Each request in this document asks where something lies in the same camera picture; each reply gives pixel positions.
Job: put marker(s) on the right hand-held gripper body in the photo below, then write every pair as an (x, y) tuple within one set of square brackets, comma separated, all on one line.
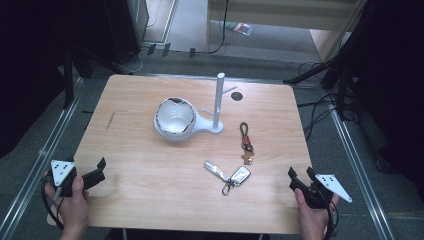
[(328, 190)]

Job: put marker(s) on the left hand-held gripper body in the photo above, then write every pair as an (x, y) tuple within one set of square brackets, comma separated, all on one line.
[(62, 171)]

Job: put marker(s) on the person's right hand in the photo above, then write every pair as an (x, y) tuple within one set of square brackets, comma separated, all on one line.
[(311, 218)]

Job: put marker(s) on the person's left hand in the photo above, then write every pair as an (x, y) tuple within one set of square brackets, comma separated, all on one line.
[(71, 206)]

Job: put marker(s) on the car key fob with silver tag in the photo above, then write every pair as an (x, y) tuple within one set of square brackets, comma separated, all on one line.
[(235, 176)]

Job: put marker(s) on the black metal stand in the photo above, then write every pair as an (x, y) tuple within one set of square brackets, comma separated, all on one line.
[(68, 83), (340, 60)]

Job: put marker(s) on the white key stand with pole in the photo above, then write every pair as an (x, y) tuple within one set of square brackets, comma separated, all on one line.
[(213, 125)]

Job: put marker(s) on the black round table grommet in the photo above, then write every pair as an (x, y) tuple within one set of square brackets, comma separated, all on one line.
[(237, 96)]

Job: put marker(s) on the dark curtain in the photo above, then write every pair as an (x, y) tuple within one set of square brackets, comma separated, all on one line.
[(30, 66), (396, 83)]

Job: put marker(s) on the dark cabinet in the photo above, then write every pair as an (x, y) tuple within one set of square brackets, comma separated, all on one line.
[(125, 26)]

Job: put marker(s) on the colourful packet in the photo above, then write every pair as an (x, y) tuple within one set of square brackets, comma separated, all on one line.
[(240, 28)]

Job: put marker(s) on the metal floor rail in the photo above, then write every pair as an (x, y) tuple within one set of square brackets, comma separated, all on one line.
[(361, 173), (36, 166)]

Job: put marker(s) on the light wooden furniture frame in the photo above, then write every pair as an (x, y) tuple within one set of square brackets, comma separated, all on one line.
[(280, 15)]

